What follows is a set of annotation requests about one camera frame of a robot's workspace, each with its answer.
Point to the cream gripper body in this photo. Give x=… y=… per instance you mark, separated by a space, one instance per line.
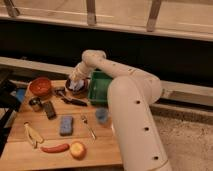
x=79 y=72

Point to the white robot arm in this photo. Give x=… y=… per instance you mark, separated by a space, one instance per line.
x=129 y=95

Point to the purple bowl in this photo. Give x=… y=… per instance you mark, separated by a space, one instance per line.
x=79 y=92

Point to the orange bowl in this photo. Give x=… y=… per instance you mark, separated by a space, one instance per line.
x=40 y=86

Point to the green plastic tray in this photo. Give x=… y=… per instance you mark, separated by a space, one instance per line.
x=98 y=88

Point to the blue plastic cup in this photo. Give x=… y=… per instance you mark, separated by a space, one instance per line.
x=101 y=115

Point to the metal fork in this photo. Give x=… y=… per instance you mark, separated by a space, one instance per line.
x=85 y=121

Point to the black rectangular block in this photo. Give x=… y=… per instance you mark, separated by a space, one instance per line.
x=49 y=110

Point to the blue sponge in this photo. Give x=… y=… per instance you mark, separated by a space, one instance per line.
x=66 y=126

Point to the small metal cup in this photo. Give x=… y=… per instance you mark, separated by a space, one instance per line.
x=35 y=104

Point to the blue object on floor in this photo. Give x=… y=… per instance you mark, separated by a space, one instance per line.
x=20 y=94

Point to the red sausage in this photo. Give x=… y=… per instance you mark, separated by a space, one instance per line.
x=55 y=149

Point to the red yellow apple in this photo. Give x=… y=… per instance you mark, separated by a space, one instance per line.
x=78 y=150

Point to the black chair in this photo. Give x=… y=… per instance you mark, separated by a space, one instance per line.
x=7 y=100

